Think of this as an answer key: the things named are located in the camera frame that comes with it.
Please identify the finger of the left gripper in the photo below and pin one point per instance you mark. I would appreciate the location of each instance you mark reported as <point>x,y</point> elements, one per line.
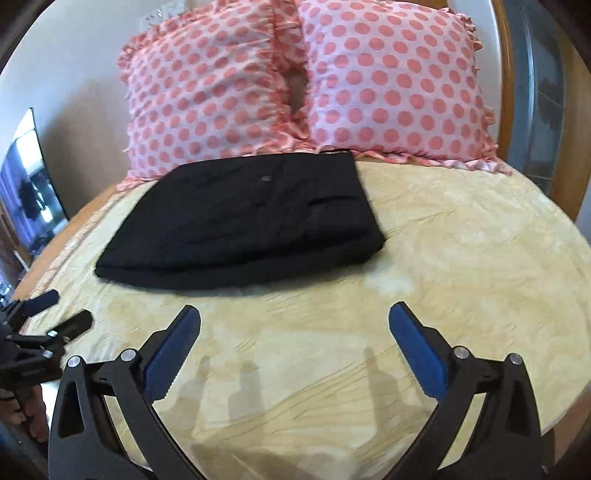
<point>17,312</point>
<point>72,328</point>

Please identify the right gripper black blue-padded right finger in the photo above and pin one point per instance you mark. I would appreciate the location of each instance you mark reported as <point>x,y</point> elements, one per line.
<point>506,442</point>

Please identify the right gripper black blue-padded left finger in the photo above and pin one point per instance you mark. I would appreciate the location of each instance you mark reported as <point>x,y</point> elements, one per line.
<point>84,443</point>

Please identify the black pants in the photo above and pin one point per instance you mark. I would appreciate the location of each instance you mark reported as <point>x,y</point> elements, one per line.
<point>245,221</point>

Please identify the black flat screen television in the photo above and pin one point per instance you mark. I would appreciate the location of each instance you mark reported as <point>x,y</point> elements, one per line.
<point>27,192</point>

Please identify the cream patterned bed blanket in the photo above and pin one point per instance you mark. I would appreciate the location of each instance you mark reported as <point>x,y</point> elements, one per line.
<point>303,380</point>

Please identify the left pink polka-dot pillow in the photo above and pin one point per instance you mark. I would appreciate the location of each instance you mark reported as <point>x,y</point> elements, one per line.
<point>211,83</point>

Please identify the pink polka-dot pillow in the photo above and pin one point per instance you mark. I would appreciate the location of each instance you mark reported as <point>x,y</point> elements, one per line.
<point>396,81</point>
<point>211,83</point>

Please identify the right pink polka-dot pillow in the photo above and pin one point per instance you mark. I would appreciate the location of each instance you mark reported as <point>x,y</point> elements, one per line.
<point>396,81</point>

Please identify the wooden framed glass door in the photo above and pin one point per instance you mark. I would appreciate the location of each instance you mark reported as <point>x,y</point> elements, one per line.
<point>545,131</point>

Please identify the white wall socket panel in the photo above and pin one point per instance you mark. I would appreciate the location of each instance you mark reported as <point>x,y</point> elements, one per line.
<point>161,14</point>

